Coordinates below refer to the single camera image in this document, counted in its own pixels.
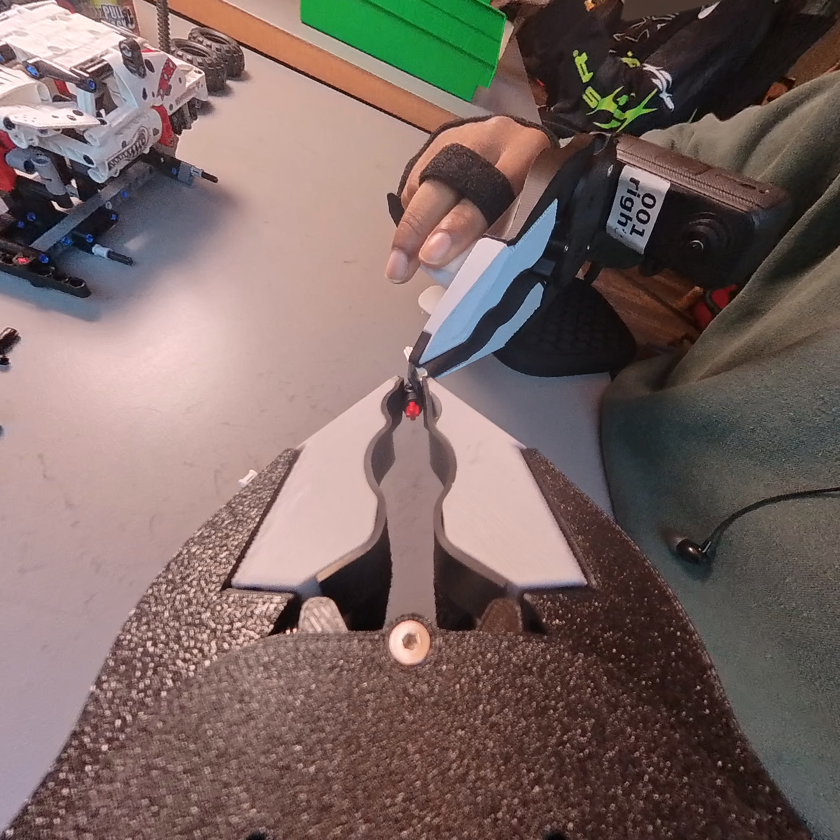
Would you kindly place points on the white lego connector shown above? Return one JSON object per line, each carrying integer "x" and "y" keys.
{"x": 411, "y": 354}
{"x": 247, "y": 477}

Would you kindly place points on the white lego monster truck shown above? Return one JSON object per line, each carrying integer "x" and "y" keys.
{"x": 98, "y": 118}

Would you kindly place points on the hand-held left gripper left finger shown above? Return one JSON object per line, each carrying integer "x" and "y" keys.
{"x": 315, "y": 512}

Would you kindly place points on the black wrist rest pad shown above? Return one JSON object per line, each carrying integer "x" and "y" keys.
{"x": 577, "y": 334}

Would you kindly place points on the dark cardboard lego box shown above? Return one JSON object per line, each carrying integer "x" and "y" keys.
{"x": 111, "y": 13}

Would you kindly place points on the person's right hand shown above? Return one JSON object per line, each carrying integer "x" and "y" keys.
{"x": 472, "y": 141}

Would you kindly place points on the green plastic box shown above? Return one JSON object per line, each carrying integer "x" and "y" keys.
{"x": 407, "y": 39}

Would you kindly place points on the black lego connector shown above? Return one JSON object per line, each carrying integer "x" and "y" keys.
{"x": 412, "y": 392}

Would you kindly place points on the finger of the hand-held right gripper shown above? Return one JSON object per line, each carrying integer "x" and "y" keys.
{"x": 518, "y": 321}
{"x": 499, "y": 282}

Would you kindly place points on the cluster of small lego pieces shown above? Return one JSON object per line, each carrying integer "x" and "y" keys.
{"x": 8, "y": 338}

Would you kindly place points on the person's green sweatshirt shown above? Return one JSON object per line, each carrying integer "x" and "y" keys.
{"x": 722, "y": 426}

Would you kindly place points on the wood edged table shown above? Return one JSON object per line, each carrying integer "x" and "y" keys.
{"x": 328, "y": 72}

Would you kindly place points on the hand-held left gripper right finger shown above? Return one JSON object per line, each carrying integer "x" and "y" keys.
{"x": 512, "y": 518}

